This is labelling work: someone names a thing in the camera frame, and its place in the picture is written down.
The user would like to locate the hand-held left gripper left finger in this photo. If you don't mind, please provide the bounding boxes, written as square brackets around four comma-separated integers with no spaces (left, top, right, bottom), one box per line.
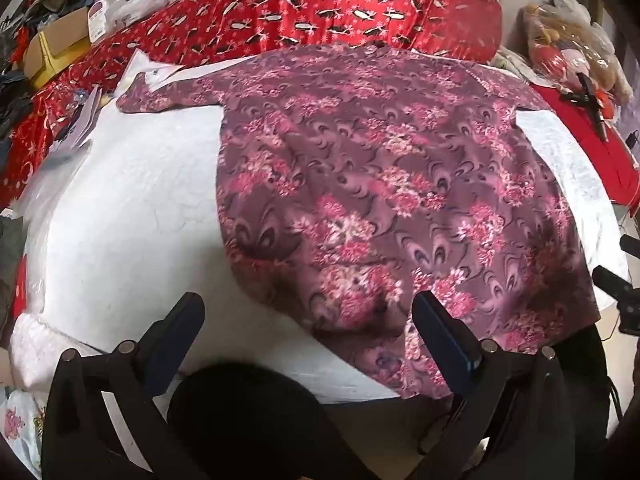
[42,291,208,480]

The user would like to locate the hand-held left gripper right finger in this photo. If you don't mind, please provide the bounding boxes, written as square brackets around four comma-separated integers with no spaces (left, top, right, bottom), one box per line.
[410,290,576,480]

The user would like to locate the purple pink floral shirt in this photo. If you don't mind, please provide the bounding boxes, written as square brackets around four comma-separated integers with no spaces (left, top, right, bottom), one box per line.
[116,42,603,401]

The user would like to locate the pile of dark clothes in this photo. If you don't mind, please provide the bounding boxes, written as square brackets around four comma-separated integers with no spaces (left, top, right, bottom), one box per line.
[0,0,96,141]

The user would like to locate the plain red cloth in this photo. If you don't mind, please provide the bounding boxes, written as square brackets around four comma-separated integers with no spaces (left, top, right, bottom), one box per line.
[530,79,640,207]

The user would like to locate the white foam mat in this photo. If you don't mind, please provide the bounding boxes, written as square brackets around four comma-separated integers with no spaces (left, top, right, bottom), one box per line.
[10,52,631,406]

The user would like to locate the black handheld tool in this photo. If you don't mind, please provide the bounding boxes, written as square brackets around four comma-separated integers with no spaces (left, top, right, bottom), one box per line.
[560,72,611,143]

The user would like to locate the white floral cloth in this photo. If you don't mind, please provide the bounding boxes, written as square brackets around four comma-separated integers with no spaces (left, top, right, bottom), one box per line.
[0,387,48,478]

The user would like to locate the grey cloth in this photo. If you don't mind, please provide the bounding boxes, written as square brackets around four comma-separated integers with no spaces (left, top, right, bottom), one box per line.
[0,214,27,332]

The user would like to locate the plush toy in plastic bag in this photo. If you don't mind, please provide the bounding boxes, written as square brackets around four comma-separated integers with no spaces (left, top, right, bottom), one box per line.
[522,0,633,106]

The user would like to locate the white paper sheets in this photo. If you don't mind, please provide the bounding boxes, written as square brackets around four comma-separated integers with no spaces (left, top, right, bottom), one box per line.
[49,85,107,162]

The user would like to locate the white paper sheet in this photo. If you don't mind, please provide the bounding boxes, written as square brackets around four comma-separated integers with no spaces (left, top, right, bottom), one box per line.
[119,50,183,92]

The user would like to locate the cardboard box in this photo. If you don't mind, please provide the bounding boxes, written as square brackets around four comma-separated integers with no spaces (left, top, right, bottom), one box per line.
[24,7,101,86]

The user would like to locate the white pink labelled packet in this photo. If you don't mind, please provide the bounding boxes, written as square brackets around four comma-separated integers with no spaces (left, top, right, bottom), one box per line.
[88,2,109,44]

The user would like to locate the white plastic bag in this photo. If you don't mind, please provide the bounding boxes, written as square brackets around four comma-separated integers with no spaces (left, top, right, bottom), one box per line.
[106,0,172,27]

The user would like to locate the red patterned blanket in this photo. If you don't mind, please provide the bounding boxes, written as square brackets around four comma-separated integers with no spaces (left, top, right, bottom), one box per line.
[0,0,503,321]

